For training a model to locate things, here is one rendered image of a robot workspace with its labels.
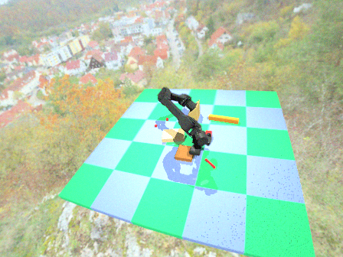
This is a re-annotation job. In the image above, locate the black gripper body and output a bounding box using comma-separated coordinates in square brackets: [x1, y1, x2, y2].
[189, 135, 201, 156]

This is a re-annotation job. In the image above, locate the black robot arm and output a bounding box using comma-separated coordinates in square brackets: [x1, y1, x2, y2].
[157, 86, 213, 146]

